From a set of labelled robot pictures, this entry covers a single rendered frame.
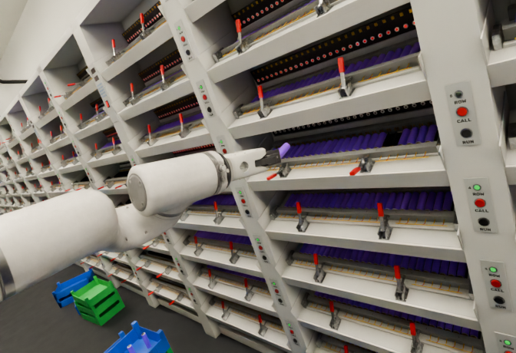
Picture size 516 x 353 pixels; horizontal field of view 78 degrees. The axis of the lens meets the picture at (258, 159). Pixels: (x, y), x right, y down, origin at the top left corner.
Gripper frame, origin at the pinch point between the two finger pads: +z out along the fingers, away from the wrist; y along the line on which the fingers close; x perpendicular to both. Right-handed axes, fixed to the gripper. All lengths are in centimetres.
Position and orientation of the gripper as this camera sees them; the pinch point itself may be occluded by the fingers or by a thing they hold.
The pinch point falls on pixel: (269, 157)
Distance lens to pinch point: 72.5
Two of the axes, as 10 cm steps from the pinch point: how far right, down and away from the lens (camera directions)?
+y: -7.1, 0.8, 7.0
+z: 6.8, -1.8, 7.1
